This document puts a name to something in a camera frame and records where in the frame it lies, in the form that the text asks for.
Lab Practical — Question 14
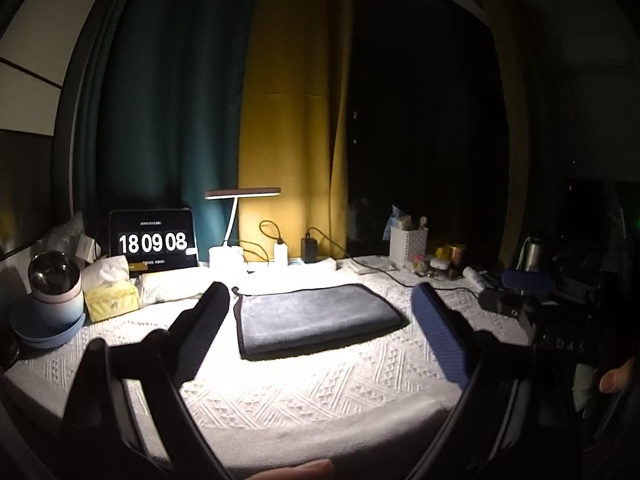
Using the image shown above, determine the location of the purple and grey towel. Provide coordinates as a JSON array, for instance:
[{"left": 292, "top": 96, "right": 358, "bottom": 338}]
[{"left": 233, "top": 284, "right": 408, "bottom": 361}]

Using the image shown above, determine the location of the person's hand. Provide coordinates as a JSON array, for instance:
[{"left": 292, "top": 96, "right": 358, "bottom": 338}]
[{"left": 599, "top": 359, "right": 634, "bottom": 393}]

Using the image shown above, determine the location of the white tube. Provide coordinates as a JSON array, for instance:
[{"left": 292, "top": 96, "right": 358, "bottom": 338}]
[{"left": 462, "top": 266, "right": 488, "bottom": 292}]

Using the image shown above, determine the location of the white desk lamp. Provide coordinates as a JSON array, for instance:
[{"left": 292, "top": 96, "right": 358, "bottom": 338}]
[{"left": 204, "top": 186, "right": 282, "bottom": 271}]

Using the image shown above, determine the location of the gold tin can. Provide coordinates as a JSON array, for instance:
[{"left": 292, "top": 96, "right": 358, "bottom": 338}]
[{"left": 442, "top": 244, "right": 465, "bottom": 266}]

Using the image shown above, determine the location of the yellow tissue pack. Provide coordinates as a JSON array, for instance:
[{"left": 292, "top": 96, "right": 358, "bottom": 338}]
[{"left": 81, "top": 256, "right": 140, "bottom": 323}]

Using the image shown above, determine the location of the white textured tablecloth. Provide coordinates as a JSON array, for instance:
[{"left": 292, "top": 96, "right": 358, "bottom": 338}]
[{"left": 1, "top": 266, "right": 527, "bottom": 479}]

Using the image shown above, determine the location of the tablet showing clock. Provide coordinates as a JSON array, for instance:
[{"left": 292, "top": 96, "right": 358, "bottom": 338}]
[{"left": 108, "top": 208, "right": 198, "bottom": 274}]

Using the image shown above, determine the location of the white perforated basket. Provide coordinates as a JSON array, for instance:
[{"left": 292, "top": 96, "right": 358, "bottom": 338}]
[{"left": 390, "top": 226, "right": 428, "bottom": 266}]

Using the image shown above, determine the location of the white power strip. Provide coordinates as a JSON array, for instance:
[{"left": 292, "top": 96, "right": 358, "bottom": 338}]
[{"left": 246, "top": 258, "right": 337, "bottom": 273}]

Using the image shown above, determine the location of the white plastic pouch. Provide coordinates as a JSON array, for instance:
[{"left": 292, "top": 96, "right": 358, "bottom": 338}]
[{"left": 344, "top": 256, "right": 398, "bottom": 275}]

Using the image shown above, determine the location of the steel kettle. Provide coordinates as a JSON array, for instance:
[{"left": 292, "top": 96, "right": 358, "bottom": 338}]
[{"left": 516, "top": 236, "right": 541, "bottom": 272}]

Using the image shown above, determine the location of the white phone charger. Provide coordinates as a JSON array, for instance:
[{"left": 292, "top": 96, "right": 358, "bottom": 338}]
[{"left": 272, "top": 240, "right": 288, "bottom": 268}]

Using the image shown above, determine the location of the black power adapter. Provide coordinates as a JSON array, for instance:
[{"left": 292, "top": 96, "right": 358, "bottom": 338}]
[{"left": 300, "top": 233, "right": 318, "bottom": 263}]

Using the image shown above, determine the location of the dark green curtain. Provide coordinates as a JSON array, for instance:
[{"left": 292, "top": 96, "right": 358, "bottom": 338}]
[{"left": 73, "top": 0, "right": 255, "bottom": 259}]

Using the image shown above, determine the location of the yellow curtain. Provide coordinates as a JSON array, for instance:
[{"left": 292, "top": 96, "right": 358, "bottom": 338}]
[{"left": 238, "top": 0, "right": 352, "bottom": 258}]

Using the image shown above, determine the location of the short black charger cable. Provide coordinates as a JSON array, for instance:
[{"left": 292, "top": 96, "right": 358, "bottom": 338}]
[{"left": 238, "top": 219, "right": 286, "bottom": 265}]

